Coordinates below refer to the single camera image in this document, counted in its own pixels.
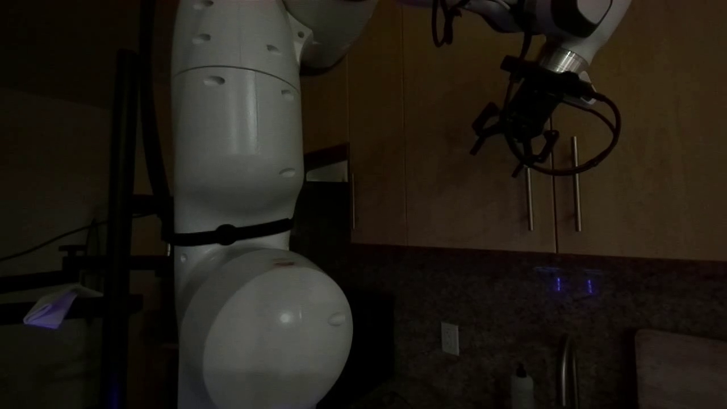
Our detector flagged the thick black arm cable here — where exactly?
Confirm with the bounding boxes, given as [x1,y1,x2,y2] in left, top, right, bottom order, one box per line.
[139,0,178,229]

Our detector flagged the white soap dispenser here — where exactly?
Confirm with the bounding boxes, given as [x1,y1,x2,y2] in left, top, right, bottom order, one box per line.
[508,362,536,409]

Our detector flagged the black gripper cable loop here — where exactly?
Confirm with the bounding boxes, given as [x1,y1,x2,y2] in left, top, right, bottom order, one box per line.
[521,88,624,180]

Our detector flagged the white wall outlet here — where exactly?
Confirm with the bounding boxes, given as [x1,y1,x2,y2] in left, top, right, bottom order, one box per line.
[440,321,462,358]

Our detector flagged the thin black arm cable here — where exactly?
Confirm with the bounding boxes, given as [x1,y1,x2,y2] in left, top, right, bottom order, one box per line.
[430,0,532,50]

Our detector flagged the metal bar door handle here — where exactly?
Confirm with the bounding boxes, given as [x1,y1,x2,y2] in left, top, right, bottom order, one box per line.
[522,166,538,235]
[570,134,583,235]

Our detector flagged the dark rectangular panel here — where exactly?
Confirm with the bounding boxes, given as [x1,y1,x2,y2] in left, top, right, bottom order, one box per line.
[302,143,355,247]

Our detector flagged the black metal stand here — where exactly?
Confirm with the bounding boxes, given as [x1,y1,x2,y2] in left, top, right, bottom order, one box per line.
[0,48,178,409]

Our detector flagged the wooden cabinet door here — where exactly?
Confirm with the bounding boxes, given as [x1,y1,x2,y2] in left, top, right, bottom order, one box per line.
[397,0,562,256]
[546,0,727,267]
[298,0,405,247]

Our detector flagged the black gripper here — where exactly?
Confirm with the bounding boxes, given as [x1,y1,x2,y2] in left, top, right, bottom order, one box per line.
[469,76,565,180]

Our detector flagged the white paper card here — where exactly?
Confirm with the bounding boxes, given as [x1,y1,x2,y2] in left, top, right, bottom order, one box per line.
[20,281,104,333]

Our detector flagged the black arm strap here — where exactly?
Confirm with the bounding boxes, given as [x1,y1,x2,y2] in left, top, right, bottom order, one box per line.
[161,215,296,247]

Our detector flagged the metal kitchen faucet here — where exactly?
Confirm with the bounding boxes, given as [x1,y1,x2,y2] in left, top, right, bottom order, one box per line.
[557,333,582,409]

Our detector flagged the pale cutting board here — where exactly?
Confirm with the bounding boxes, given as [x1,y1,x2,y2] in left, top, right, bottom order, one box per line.
[633,328,727,409]

